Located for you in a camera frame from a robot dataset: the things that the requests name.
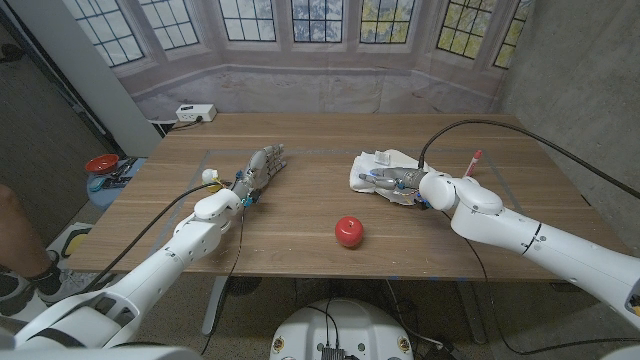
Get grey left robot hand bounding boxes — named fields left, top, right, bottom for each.
left=232, top=143, right=288, bottom=200

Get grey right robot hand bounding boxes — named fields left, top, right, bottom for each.
left=357, top=166, right=430, bottom=192

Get white cloth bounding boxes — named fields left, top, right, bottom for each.
left=348, top=148, right=426, bottom=196

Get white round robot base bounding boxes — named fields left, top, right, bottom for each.
left=268, top=298, right=415, bottom=360

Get cream square dish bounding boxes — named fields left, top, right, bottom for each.
left=377, top=149, right=437, bottom=207

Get red apple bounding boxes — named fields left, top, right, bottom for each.
left=334, top=215, right=365, bottom=249

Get black hand tools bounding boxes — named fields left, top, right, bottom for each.
left=101, top=158, right=137, bottom=191

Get white ball on yellow base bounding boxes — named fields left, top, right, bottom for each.
left=201, top=168, right=222, bottom=194

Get red capped white marker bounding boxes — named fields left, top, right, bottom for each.
left=462, top=149, right=484, bottom=180

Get white power strip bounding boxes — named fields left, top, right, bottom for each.
left=175, top=103, right=218, bottom=124

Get printed window backdrop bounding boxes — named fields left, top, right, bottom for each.
left=59, top=0, right=537, bottom=122

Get grey table leg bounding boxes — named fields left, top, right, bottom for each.
left=454, top=279, right=488, bottom=345
left=201, top=275, right=230, bottom=337

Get blue round stool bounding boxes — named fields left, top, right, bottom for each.
left=86, top=157, right=148, bottom=212

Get red bowl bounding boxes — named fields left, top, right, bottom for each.
left=84, top=153, right=121, bottom=175

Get white floor mat yellow print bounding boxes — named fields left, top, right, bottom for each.
left=0, top=222, right=99, bottom=331

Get grey sneaker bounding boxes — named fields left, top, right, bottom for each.
left=35, top=268, right=115, bottom=310

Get white robot torso edge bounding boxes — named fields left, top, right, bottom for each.
left=0, top=345, right=204, bottom=360

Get person's bare leg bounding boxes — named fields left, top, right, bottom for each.
left=0, top=183, right=64, bottom=297

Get black shoe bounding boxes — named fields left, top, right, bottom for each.
left=0, top=272, right=35, bottom=318

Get black power cord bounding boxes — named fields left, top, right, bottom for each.
left=162, top=115, right=205, bottom=136

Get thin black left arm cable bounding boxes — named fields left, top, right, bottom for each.
left=200, top=212, right=247, bottom=357

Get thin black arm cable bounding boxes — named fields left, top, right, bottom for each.
left=200, top=212, right=247, bottom=357
left=463, top=237, right=640, bottom=357

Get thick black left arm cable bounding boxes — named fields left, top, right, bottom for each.
left=79, top=180, right=234, bottom=297

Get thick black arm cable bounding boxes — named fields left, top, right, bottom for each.
left=417, top=118, right=640, bottom=201
left=79, top=180, right=234, bottom=297

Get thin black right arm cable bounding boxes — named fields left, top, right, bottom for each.
left=463, top=237, right=640, bottom=357

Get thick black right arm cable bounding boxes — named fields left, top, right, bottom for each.
left=417, top=118, right=640, bottom=201

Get dark perforated wall panel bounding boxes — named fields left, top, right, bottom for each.
left=0, top=9, right=119, bottom=250

